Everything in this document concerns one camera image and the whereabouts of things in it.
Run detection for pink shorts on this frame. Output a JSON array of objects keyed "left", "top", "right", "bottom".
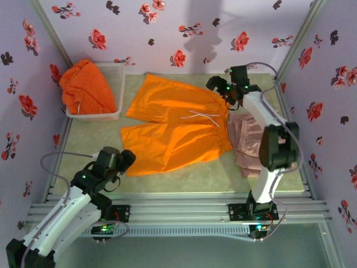
[{"left": 227, "top": 113, "right": 296, "bottom": 179}]

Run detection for light orange shorts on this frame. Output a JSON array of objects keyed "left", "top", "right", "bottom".
[{"left": 120, "top": 73, "right": 234, "bottom": 177}]

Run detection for dark orange shorts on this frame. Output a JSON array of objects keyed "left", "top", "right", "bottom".
[{"left": 59, "top": 59, "right": 117, "bottom": 116}]

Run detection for right circuit board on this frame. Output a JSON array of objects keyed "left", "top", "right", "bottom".
[{"left": 249, "top": 223, "right": 273, "bottom": 241}]

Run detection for grey slotted cable duct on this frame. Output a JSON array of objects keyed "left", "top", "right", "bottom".
[{"left": 37, "top": 225, "right": 250, "bottom": 238}]

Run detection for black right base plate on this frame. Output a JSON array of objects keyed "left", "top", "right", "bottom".
[{"left": 228, "top": 203, "right": 279, "bottom": 222}]

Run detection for white plastic basket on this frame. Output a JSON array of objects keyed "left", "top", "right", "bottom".
[{"left": 65, "top": 61, "right": 126, "bottom": 122}]

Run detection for black right wire loop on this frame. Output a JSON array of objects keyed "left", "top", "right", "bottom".
[{"left": 224, "top": 96, "right": 238, "bottom": 111}]

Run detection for aluminium corner post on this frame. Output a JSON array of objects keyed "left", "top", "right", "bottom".
[
  {"left": 274, "top": 0, "right": 327, "bottom": 80},
  {"left": 29, "top": 0, "right": 74, "bottom": 69}
]

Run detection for black left wire loop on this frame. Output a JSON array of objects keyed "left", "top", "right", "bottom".
[{"left": 104, "top": 175, "right": 120, "bottom": 192}]

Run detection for circuit board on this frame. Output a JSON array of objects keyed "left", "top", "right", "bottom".
[
  {"left": 91, "top": 224, "right": 117, "bottom": 235},
  {"left": 249, "top": 223, "right": 273, "bottom": 241}
]

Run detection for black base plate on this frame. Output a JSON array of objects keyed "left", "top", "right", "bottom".
[
  {"left": 228, "top": 203, "right": 279, "bottom": 222},
  {"left": 105, "top": 204, "right": 131, "bottom": 224}
]

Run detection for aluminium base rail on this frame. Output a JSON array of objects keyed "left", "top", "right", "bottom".
[{"left": 27, "top": 194, "right": 331, "bottom": 224}]

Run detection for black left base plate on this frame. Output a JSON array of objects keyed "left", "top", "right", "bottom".
[{"left": 105, "top": 204, "right": 131, "bottom": 224}]

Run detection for left circuit board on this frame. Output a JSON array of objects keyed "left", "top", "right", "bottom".
[{"left": 91, "top": 224, "right": 117, "bottom": 235}]

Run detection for black wire loop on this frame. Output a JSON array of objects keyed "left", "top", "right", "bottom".
[
  {"left": 104, "top": 175, "right": 120, "bottom": 192},
  {"left": 224, "top": 96, "right": 238, "bottom": 111}
]

